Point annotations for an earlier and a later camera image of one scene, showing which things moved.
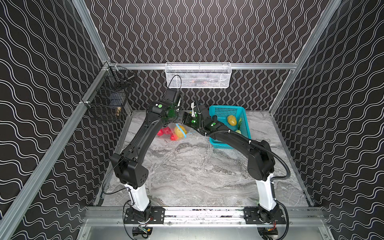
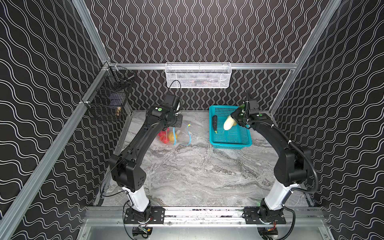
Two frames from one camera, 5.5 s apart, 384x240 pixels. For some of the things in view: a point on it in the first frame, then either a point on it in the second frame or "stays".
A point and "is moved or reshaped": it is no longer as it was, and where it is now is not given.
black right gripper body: x=187 y=119 -> x=244 y=114
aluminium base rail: x=115 y=216 stays
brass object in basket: x=118 y=110 stays
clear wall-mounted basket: x=199 y=75 stays
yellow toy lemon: x=178 y=133 -> x=171 y=136
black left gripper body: x=174 y=112 stays
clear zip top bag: x=174 y=132 is moved or reshaped
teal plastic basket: x=223 y=112 stays
